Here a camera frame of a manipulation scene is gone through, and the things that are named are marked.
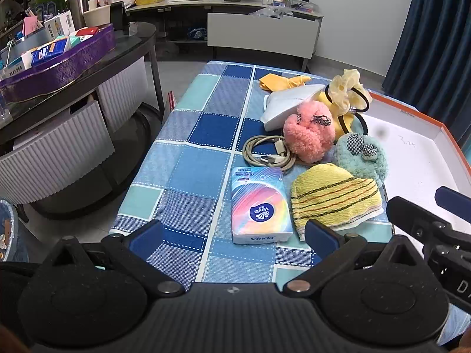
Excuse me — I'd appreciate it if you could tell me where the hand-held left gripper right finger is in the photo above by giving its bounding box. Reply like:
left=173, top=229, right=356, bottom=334
left=283, top=219, right=427, bottom=297

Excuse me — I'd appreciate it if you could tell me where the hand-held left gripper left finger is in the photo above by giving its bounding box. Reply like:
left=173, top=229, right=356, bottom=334
left=40, top=219, right=185, bottom=298

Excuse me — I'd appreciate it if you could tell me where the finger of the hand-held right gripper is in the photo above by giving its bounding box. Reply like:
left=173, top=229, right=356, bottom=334
left=435, top=187, right=471, bottom=224
left=386, top=196, right=471, bottom=249

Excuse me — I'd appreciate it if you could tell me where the yellow striped washcloth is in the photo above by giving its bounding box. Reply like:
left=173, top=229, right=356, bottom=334
left=291, top=163, right=384, bottom=241

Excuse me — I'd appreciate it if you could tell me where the rainbow tissue pack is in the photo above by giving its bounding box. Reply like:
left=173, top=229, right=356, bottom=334
left=230, top=166, right=294, bottom=244

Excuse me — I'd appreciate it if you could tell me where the pink fluffy hair clip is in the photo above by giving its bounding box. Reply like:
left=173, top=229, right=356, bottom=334
left=283, top=101, right=336, bottom=163

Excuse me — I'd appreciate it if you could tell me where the white face mask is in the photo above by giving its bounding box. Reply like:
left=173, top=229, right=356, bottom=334
left=261, top=84, right=326, bottom=132

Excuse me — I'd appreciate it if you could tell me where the cream scrunchie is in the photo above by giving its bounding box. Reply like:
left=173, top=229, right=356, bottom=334
left=327, top=69, right=369, bottom=113

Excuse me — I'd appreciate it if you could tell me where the orange-yellow cloth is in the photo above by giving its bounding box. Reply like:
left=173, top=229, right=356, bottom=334
left=258, top=74, right=311, bottom=92

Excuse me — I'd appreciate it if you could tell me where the person's blue jeans leg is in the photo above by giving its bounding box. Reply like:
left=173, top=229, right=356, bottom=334
left=438, top=299, right=471, bottom=353

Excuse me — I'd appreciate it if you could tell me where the teal fluffy hair clip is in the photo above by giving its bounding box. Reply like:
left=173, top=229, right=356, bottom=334
left=332, top=133, right=389, bottom=188

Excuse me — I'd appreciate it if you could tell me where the blue checkered tablecloth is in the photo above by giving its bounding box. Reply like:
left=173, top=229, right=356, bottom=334
left=109, top=60, right=416, bottom=293

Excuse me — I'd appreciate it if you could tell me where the white ribbed drawer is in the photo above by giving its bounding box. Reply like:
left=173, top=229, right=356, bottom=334
left=0, top=100, right=115, bottom=204

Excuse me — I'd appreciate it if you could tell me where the blue patterned round container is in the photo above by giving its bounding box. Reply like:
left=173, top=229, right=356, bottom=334
left=0, top=200, right=20, bottom=263

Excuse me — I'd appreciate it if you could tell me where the dark blue curtain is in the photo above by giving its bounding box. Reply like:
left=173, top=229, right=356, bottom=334
left=383, top=0, right=471, bottom=144

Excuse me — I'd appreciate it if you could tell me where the purple tray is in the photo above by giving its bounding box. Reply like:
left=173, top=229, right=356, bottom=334
left=0, top=23, right=116, bottom=105

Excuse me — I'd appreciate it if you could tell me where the dark glass coffee table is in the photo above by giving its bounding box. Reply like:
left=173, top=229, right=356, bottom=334
left=0, top=21, right=166, bottom=221

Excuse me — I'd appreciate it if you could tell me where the blue snack packet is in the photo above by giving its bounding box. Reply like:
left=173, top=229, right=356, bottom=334
left=31, top=39, right=70, bottom=67

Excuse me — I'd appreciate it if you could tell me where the white cabinet drawer front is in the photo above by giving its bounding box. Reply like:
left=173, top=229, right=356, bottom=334
left=207, top=12, right=321, bottom=61

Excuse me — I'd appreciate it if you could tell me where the black tablet stand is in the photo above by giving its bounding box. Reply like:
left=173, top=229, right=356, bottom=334
left=110, top=2, right=129, bottom=35

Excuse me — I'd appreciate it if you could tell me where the beige plant pot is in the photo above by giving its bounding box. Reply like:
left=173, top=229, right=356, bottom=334
left=83, top=5, right=112, bottom=28

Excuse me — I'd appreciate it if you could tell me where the TV cabinet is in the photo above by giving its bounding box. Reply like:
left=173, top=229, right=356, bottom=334
left=125, top=0, right=324, bottom=72

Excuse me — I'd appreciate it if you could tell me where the white labelled box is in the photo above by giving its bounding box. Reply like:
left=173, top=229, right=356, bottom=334
left=44, top=10, right=76, bottom=41

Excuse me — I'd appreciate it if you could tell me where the pile of small packets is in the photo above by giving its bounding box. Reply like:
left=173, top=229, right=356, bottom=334
left=258, top=0, right=321, bottom=17

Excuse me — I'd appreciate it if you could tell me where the steel thermos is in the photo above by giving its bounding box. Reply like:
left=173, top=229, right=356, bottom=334
left=68, top=0, right=90, bottom=30

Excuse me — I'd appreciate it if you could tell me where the coiled beige cable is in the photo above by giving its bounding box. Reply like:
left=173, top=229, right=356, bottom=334
left=242, top=135, right=298, bottom=171

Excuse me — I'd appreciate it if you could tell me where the black hair tie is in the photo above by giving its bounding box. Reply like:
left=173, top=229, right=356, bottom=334
left=324, top=83, right=373, bottom=113
left=340, top=112, right=369, bottom=135

